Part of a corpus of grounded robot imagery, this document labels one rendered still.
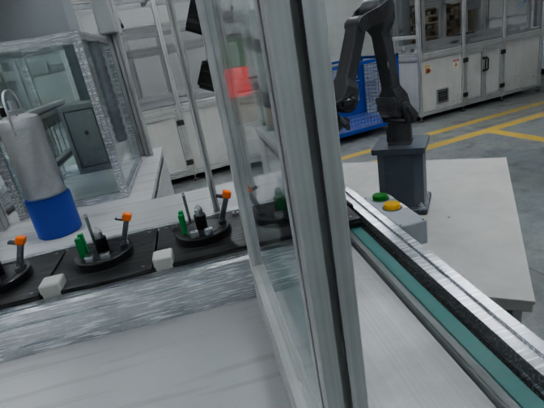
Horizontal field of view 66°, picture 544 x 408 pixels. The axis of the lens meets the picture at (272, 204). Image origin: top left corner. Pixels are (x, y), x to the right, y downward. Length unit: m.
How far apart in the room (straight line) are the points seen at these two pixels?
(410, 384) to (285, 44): 0.55
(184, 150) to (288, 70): 4.80
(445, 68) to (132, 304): 5.89
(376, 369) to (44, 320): 0.68
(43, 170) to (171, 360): 0.97
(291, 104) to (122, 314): 0.82
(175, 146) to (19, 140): 3.48
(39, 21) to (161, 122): 2.98
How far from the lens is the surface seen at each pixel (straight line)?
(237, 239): 1.01
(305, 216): 0.24
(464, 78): 6.69
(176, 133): 4.99
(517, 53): 7.40
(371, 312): 0.80
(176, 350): 0.90
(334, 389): 0.31
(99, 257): 1.08
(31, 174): 1.66
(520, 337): 0.71
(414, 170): 1.25
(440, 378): 0.69
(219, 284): 0.96
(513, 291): 0.98
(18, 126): 1.64
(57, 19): 2.11
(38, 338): 1.06
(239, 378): 0.80
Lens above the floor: 1.40
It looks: 21 degrees down
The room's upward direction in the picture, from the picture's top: 10 degrees counter-clockwise
